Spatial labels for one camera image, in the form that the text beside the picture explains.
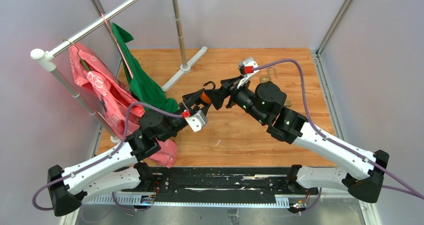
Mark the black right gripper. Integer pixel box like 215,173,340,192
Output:
204,74,268,125

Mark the orange black Opel padlock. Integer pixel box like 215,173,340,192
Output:
199,81,216,106

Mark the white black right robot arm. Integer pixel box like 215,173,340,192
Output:
204,77,390,203

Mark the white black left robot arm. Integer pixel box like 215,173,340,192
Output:
46,88,212,217

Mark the large brass padlock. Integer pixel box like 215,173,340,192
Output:
259,66,278,84

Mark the green garment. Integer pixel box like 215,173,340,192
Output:
111,23,179,113

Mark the small brass padlock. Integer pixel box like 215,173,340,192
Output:
284,100,292,107

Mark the pink patterned garment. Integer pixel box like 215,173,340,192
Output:
68,42,178,169

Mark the white metal clothes rack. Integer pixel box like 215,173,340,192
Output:
30,0,208,143

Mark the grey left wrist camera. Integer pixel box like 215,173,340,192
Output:
185,110,208,133

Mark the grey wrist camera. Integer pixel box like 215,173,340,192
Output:
237,57,259,89
185,110,208,133

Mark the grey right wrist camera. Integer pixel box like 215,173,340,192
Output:
237,57,259,89

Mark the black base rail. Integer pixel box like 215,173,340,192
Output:
92,167,319,212

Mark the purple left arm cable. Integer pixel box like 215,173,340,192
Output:
32,101,190,212

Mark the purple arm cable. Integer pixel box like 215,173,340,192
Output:
32,101,190,212
244,58,424,201

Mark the aluminium frame post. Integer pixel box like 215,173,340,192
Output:
311,0,382,225

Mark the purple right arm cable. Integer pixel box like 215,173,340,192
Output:
244,58,424,201

